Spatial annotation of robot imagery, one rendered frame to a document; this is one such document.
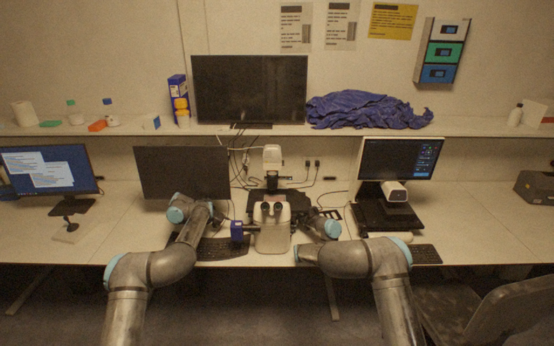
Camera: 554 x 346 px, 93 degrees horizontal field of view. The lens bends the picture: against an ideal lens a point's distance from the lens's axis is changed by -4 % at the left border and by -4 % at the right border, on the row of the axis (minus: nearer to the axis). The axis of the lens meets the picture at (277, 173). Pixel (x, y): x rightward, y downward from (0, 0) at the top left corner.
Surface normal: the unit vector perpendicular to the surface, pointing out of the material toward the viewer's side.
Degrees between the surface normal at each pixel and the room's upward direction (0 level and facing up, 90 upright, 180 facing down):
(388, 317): 64
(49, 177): 86
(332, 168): 90
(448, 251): 0
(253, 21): 90
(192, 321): 0
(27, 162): 86
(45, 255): 0
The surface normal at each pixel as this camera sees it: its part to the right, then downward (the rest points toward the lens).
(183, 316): 0.00, -0.87
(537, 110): -1.00, 0.04
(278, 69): 0.00, 0.44
